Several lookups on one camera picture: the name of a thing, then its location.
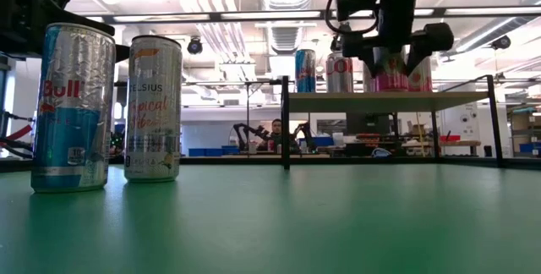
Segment wooden shelf with black frame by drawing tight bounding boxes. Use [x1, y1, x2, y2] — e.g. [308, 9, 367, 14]
[280, 74, 505, 171]

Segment silver Diet Coke can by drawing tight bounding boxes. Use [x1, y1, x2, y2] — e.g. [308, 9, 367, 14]
[325, 52, 355, 94]

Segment green table mat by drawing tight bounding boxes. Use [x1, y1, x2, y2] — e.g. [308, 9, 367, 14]
[0, 162, 541, 274]

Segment black dome camera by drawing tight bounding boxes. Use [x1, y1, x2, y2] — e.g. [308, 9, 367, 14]
[490, 35, 512, 51]
[187, 36, 204, 56]

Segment blue storage bins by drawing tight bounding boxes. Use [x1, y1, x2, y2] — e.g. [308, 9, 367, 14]
[188, 147, 240, 157]

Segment person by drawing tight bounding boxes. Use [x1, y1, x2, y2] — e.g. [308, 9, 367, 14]
[264, 117, 297, 153]

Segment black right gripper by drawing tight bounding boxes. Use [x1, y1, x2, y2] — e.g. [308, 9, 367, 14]
[341, 0, 456, 79]

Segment white Celsius can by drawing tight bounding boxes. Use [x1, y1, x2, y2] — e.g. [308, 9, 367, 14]
[361, 56, 375, 94]
[123, 35, 183, 184]

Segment blue silver Red Bull can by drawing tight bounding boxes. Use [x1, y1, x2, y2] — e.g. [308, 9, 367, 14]
[294, 48, 317, 94]
[30, 22, 117, 194]

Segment cardboard box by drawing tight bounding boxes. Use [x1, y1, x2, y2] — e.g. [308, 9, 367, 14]
[511, 113, 541, 131]

